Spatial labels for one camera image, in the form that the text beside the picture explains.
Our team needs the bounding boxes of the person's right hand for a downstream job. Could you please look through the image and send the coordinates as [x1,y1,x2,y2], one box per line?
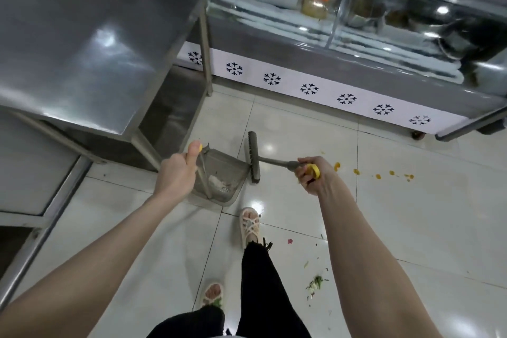
[295,156,349,196]

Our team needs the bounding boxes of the person's left hand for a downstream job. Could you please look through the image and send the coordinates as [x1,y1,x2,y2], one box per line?
[152,140,203,206]

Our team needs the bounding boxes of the grey dustpan with yellow-tipped handle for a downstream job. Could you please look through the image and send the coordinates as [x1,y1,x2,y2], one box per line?
[192,143,249,204]

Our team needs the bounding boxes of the grey broom with yellow cap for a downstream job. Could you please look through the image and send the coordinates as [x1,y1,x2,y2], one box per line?
[247,130,321,183]

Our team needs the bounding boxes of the leaf debris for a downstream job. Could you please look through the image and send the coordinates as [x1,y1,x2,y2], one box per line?
[287,237,333,331]

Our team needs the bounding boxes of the person's right forearm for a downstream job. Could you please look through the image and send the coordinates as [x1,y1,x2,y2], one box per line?
[316,187,443,338]

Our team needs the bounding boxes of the person's left forearm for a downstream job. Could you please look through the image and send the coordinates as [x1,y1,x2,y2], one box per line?
[0,191,183,338]

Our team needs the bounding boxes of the person's right beige sandal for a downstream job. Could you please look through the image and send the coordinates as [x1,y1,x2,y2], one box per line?
[239,208,264,249]

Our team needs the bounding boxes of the person's beige sandal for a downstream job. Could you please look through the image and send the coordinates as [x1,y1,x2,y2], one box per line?
[239,208,264,249]
[202,281,226,309]

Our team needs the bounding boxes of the person's left beige sandal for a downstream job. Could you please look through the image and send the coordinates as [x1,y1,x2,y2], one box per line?
[202,281,226,309]

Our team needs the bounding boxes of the person's black trousers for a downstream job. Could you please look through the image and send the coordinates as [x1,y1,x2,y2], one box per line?
[146,240,312,338]

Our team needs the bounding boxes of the orange liquid spill drops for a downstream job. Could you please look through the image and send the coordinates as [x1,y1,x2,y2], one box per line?
[334,162,416,183]

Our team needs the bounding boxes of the grey glass display freezer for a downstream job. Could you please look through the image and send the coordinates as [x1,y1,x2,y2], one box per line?
[174,0,507,143]

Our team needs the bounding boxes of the stainless steel table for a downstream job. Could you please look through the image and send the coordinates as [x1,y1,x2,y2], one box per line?
[0,0,221,172]

